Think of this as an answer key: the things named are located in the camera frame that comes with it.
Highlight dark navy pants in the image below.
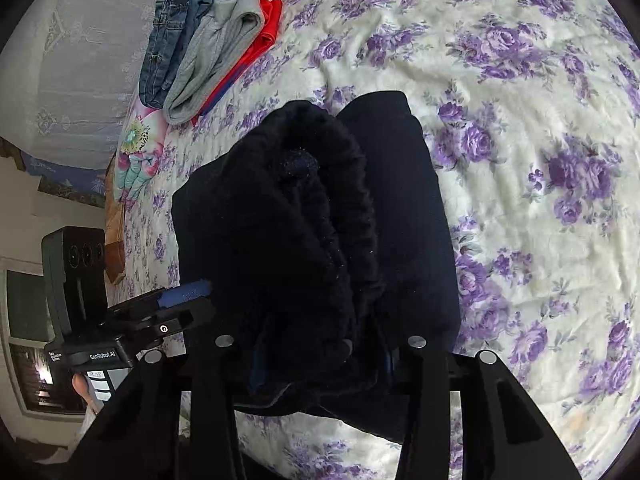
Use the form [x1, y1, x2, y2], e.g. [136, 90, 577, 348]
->
[171, 90, 461, 442]

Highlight person's left hand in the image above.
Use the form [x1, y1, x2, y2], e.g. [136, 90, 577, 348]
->
[72, 374, 101, 414]

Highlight colourful floral folded quilt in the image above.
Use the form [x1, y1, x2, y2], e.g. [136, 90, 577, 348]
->
[114, 96, 168, 203]

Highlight white lace bed cover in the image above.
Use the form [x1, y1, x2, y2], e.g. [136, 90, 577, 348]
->
[1, 0, 156, 170]

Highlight folded grey pants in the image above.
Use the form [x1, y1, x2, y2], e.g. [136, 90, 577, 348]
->
[163, 0, 265, 125]

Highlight purple floral bed sheet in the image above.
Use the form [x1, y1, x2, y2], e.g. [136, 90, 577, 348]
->
[112, 0, 639, 479]

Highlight folded blue denim jeans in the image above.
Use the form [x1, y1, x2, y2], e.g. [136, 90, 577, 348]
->
[138, 0, 215, 110]

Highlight folded red blue garment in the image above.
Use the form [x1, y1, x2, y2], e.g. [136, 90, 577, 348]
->
[191, 0, 283, 126]

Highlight black camera box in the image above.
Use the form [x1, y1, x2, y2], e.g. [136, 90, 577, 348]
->
[41, 226, 107, 341]

